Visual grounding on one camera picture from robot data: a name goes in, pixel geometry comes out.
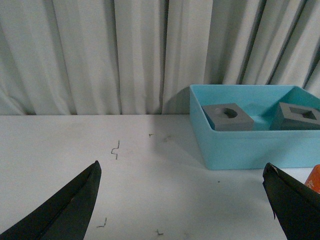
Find gray cube with square recess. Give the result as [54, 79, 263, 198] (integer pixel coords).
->
[269, 102, 320, 131]

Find light blue plastic box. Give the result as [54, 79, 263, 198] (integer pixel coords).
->
[189, 84, 320, 170]

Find gray cube with round hole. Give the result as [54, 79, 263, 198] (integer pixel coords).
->
[202, 103, 254, 132]

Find orange cylinder part 4680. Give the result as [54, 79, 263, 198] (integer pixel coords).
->
[304, 164, 320, 194]

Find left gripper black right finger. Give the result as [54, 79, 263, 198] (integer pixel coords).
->
[262, 162, 320, 240]

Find white pleated curtain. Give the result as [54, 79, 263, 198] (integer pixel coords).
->
[0, 0, 320, 115]

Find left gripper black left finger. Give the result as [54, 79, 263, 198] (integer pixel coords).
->
[0, 161, 102, 240]

